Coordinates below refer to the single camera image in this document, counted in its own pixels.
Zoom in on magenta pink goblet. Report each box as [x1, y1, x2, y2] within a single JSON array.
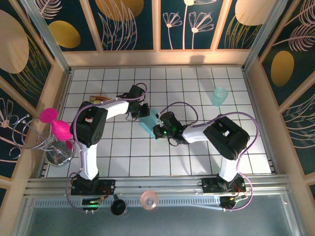
[[39, 107, 76, 150]]

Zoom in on translucent pink cup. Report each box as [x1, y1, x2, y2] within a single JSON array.
[[140, 190, 158, 211]]

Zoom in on perforated metal strip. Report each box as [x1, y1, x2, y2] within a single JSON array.
[[33, 198, 222, 208]]

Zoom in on aluminium frame rail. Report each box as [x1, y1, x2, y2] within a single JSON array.
[[23, 174, 293, 197]]

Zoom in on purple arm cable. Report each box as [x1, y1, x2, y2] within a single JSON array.
[[65, 82, 148, 213], [158, 102, 260, 212]]

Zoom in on translucent teal plastic cup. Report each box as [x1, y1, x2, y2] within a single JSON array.
[[211, 88, 228, 107]]

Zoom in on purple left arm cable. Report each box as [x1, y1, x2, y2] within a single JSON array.
[[65, 82, 148, 213]]

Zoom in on black controller board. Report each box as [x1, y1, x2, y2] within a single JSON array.
[[220, 194, 248, 209], [82, 196, 105, 212]]

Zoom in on aluminium corner post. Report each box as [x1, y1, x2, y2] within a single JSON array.
[[19, 0, 72, 74], [242, 0, 290, 72]]

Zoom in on red yellow snack packet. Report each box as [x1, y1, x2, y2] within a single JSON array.
[[89, 95, 111, 104]]

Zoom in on light blue cloth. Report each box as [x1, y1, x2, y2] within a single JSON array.
[[139, 109, 160, 140]]

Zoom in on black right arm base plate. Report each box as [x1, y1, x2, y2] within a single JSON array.
[[201, 177, 247, 195]]

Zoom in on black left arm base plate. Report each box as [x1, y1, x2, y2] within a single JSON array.
[[70, 178, 116, 196]]

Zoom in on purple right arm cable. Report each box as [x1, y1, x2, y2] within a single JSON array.
[[158, 102, 260, 212]]

